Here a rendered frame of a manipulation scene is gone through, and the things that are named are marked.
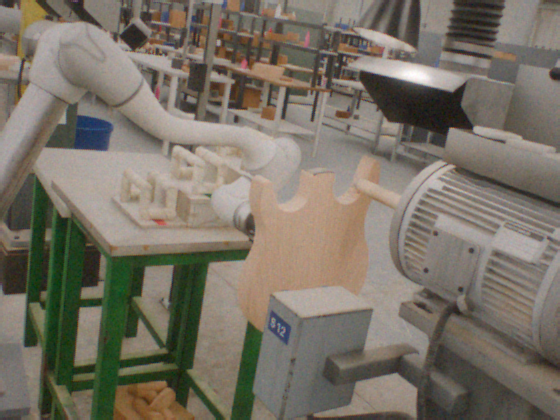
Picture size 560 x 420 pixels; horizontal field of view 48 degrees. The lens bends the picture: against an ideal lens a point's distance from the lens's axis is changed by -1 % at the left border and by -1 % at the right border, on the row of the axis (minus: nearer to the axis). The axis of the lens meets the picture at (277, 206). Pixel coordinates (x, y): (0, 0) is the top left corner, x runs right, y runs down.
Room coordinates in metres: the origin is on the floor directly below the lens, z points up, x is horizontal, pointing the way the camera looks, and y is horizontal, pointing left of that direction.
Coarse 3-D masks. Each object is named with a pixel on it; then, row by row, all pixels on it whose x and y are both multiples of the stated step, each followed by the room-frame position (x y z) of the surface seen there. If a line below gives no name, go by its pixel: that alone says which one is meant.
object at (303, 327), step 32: (320, 288) 1.07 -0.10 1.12; (288, 320) 0.96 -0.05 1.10; (320, 320) 0.96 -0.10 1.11; (352, 320) 1.00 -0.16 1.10; (288, 352) 0.95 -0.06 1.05; (320, 352) 0.97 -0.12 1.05; (352, 352) 1.01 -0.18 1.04; (256, 384) 1.00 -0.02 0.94; (288, 384) 0.94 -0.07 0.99; (320, 384) 0.98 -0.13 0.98; (352, 384) 1.02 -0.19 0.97; (288, 416) 0.95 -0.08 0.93; (352, 416) 1.00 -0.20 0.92; (384, 416) 0.97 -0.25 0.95
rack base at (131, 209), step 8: (112, 200) 1.95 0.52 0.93; (136, 200) 1.97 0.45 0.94; (120, 208) 1.88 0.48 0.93; (128, 208) 1.87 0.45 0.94; (136, 208) 1.88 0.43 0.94; (152, 208) 1.91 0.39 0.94; (128, 216) 1.82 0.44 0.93; (136, 216) 1.81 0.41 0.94; (176, 216) 1.88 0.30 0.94; (136, 224) 1.76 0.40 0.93; (144, 224) 1.75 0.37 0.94; (152, 224) 1.76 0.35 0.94; (168, 224) 1.79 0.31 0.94; (176, 224) 1.80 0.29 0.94; (184, 224) 1.82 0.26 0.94
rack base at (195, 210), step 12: (180, 180) 2.01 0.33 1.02; (192, 180) 2.04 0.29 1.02; (204, 180) 2.07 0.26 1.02; (156, 192) 2.03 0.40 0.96; (180, 192) 1.88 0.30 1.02; (180, 204) 1.88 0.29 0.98; (192, 204) 1.83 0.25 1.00; (204, 204) 1.85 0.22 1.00; (180, 216) 1.87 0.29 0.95; (192, 216) 1.83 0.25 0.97; (204, 216) 1.85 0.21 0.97; (216, 216) 1.88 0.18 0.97
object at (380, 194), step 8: (360, 184) 1.37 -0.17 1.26; (368, 184) 1.36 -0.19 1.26; (360, 192) 1.37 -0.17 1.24; (368, 192) 1.34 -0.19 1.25; (376, 192) 1.33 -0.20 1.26; (384, 192) 1.31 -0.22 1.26; (392, 192) 1.31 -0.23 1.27; (376, 200) 1.33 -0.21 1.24; (384, 200) 1.30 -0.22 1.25; (392, 200) 1.28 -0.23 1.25; (392, 208) 1.29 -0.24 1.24
